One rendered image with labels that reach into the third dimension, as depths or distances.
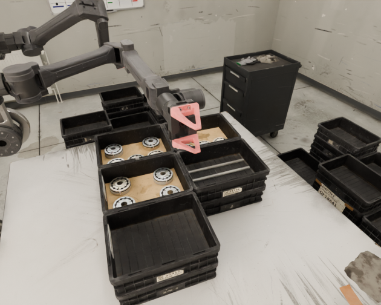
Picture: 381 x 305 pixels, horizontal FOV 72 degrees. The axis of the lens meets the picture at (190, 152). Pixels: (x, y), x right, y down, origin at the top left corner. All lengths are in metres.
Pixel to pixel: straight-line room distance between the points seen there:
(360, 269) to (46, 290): 1.31
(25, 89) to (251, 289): 1.09
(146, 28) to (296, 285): 3.75
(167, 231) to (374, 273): 0.89
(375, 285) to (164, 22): 3.89
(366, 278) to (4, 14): 4.10
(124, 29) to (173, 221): 3.35
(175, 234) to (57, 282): 0.52
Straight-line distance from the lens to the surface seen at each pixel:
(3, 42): 1.46
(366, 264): 1.45
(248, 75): 2.53
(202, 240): 1.15
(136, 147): 1.62
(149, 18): 4.25
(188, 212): 1.24
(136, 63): 0.96
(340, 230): 1.52
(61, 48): 4.14
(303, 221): 1.48
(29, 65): 0.98
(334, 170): 2.21
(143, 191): 1.34
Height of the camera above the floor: 1.79
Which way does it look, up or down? 38 degrees down
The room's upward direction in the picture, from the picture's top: straight up
